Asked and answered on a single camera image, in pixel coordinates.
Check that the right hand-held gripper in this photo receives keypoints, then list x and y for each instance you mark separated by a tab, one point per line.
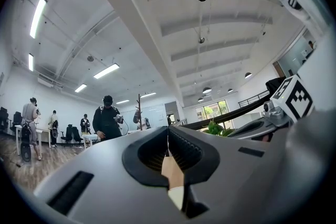
296	99

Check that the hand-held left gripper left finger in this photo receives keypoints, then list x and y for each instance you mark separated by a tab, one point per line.
110	170

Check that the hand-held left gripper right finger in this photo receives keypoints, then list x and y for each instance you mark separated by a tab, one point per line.
231	170

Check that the black metal railing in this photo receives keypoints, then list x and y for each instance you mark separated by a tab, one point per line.
244	110

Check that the thin black balcony railing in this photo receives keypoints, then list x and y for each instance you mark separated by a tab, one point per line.
253	101

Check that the green potted plant white pot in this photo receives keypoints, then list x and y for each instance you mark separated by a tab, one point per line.
215	128

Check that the white table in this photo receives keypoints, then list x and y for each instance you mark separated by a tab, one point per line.
42	130
89	136

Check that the large glass window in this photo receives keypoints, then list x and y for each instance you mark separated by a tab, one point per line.
210	110

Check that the black office chair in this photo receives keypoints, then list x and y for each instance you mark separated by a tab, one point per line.
4	118
68	132
17	120
77	135

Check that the dark bag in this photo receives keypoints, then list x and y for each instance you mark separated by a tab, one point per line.
136	116

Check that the wooden coat rack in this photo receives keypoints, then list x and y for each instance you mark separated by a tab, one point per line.
139	112

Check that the brown door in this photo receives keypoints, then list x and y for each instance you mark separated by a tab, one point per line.
278	69

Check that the white ceiling tube light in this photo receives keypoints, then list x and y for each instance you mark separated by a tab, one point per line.
122	101
38	17
31	62
80	87
148	95
106	70

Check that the silver ceiling sphere fixture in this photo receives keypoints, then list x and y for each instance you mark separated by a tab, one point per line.
201	40

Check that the white ceiling air conditioner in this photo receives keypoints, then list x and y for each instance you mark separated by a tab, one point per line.
46	82

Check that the round grey ceiling fixture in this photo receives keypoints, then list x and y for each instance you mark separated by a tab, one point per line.
90	58

